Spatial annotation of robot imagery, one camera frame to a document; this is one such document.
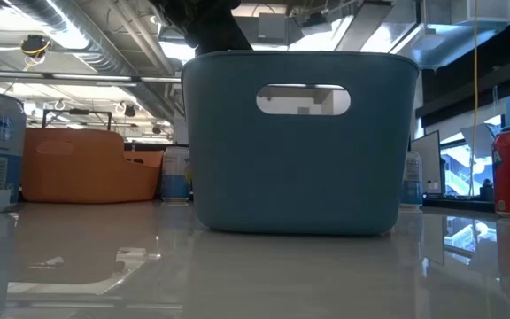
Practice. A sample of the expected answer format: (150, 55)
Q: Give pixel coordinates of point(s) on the blue plastic bin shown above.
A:
(299, 177)

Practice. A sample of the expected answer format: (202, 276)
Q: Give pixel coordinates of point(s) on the grey ceiling box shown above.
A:
(272, 26)

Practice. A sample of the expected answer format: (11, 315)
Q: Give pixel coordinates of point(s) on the black spot lamp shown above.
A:
(156, 129)
(130, 111)

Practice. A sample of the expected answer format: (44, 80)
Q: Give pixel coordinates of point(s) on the long ceiling light strip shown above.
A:
(82, 76)

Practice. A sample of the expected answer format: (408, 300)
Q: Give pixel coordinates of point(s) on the orange plastic bin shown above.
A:
(82, 177)

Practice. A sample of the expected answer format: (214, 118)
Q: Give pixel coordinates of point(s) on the white board panel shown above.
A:
(432, 164)

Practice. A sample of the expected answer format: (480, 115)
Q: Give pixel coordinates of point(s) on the white angled panel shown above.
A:
(481, 137)

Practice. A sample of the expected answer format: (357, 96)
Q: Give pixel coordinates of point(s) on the small dark figurine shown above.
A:
(486, 190)

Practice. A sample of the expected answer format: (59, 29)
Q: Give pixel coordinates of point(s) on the large silver spiral duct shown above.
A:
(149, 97)

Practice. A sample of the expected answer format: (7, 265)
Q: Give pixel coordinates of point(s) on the grey wall vent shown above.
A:
(303, 111)

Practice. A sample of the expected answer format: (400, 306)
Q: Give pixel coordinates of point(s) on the black aluminium table frame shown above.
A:
(458, 204)

